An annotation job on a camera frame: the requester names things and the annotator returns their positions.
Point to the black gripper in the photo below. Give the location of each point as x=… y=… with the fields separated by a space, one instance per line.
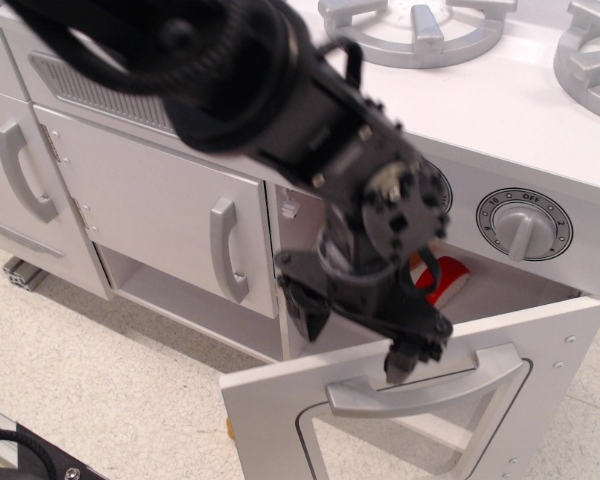
x=383 y=299

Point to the white toy oven door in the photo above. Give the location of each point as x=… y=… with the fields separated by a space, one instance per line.
x=478 y=413

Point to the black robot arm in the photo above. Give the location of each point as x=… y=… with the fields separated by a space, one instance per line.
x=243 y=77

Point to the grey middle oven knob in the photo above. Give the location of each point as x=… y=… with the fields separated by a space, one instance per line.
x=445 y=192

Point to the grey oven knob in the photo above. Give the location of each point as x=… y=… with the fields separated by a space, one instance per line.
x=524 y=225
x=445 y=192

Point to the grey right oven knob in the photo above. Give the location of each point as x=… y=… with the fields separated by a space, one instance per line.
x=524 y=225

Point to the red white toy sushi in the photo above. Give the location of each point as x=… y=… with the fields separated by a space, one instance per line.
x=454 y=276

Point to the yellow toy chicken drumstick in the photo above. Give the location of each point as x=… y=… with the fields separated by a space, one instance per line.
x=230 y=430

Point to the white cabinet door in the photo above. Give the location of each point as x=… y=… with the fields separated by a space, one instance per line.
x=199 y=224

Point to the white toy kitchen body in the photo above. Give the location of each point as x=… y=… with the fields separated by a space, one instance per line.
x=501 y=120

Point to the silver left stove burner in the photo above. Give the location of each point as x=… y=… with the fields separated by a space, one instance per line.
x=417 y=34

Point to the silver stove burner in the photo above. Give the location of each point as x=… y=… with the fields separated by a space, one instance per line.
x=578 y=71
x=417 y=34

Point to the grey vent grille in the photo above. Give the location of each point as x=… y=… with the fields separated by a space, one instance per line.
x=70 y=86

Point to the silver right stove burner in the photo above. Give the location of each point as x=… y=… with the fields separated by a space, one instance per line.
x=578 y=71

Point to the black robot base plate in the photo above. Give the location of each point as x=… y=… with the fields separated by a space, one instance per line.
x=26 y=455

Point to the aluminium frame extrusion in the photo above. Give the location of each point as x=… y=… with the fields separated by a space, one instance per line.
x=23 y=274

